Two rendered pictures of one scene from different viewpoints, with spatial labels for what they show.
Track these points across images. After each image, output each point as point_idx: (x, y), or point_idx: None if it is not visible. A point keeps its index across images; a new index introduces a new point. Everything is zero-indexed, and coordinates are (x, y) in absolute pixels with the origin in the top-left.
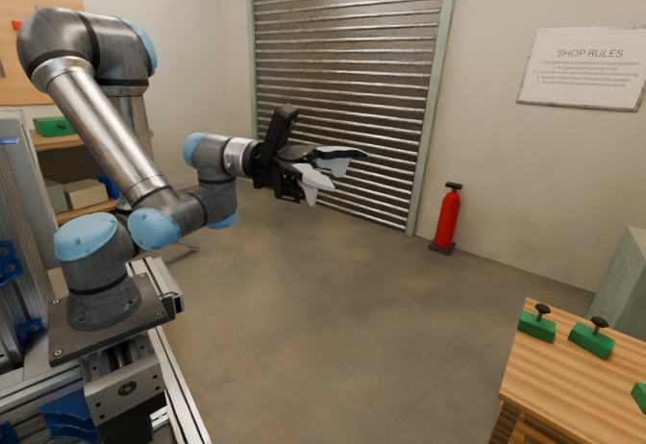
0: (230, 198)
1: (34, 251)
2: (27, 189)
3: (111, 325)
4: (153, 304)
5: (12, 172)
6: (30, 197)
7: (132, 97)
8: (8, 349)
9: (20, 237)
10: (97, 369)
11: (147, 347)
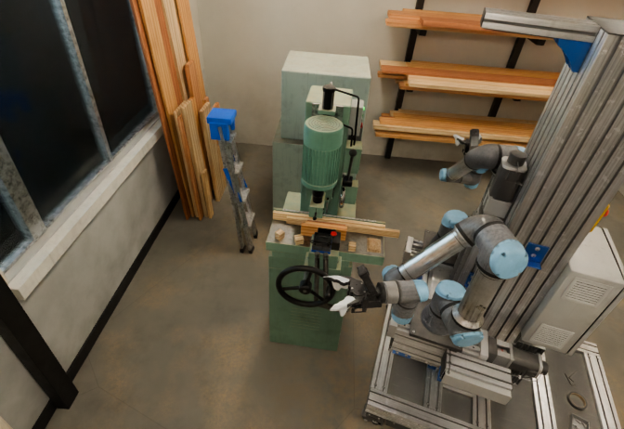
0: (394, 305)
1: (505, 308)
2: (546, 298)
3: (421, 314)
4: (423, 333)
5: (550, 286)
6: (543, 302)
7: (478, 269)
8: None
9: None
10: None
11: (406, 330)
